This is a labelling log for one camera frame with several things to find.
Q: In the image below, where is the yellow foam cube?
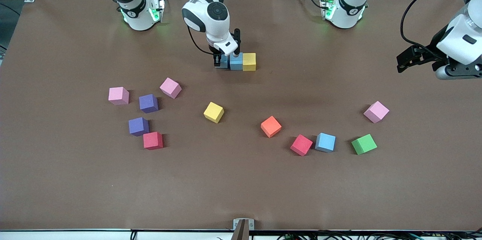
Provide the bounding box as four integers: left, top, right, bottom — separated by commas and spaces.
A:
243, 53, 257, 72
204, 102, 225, 124

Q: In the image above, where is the red foam cube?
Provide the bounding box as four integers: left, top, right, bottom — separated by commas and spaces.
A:
143, 132, 164, 150
290, 134, 313, 156

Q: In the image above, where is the pink foam cube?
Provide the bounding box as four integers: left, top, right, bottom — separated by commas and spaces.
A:
160, 77, 182, 99
363, 101, 390, 124
108, 87, 130, 105

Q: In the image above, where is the purple foam cube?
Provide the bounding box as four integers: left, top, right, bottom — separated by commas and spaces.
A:
139, 94, 159, 114
128, 117, 150, 137

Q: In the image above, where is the orange foam cube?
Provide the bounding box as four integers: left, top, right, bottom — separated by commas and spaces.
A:
261, 116, 282, 138

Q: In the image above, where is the green foam cube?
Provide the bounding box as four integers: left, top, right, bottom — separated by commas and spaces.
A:
351, 134, 378, 155

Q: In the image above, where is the brown table mat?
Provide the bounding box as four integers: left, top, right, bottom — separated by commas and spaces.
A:
0, 0, 482, 231

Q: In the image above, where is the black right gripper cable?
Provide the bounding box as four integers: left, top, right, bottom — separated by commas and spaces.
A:
187, 26, 215, 57

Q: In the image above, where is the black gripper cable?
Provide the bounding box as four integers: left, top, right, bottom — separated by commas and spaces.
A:
187, 26, 215, 57
400, 0, 471, 50

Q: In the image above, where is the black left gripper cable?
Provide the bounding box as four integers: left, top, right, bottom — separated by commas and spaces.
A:
400, 0, 471, 50

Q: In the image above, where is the grey metal bracket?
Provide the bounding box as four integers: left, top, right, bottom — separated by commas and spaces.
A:
233, 218, 255, 231

